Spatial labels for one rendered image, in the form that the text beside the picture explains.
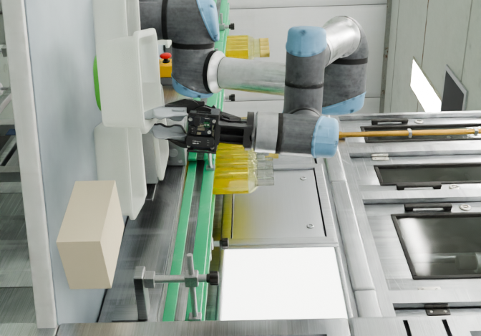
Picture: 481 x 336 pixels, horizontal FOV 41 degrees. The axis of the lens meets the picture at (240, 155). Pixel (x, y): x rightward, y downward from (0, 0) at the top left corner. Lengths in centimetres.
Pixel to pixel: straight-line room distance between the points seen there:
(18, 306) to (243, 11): 644
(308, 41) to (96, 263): 55
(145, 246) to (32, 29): 70
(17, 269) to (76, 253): 83
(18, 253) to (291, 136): 112
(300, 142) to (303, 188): 100
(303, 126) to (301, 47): 16
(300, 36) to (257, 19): 676
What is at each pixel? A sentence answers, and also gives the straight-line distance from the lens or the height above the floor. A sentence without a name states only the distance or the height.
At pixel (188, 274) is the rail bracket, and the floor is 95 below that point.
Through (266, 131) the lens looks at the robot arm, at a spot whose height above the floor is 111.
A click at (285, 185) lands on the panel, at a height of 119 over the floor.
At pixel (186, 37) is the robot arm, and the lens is 174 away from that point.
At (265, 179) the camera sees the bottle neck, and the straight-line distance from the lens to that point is 193.
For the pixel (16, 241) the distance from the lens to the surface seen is 210.
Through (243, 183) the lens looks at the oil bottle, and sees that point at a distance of 191.
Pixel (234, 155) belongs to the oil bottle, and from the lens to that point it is 202.
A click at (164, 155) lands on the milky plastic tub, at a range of 184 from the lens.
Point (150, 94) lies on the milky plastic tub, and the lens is 131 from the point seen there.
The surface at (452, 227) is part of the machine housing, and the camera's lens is 210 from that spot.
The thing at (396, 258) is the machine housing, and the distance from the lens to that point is 193.
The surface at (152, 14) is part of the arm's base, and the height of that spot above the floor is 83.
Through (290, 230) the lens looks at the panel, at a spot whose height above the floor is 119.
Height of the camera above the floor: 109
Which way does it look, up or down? 1 degrees down
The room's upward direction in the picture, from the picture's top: 89 degrees clockwise
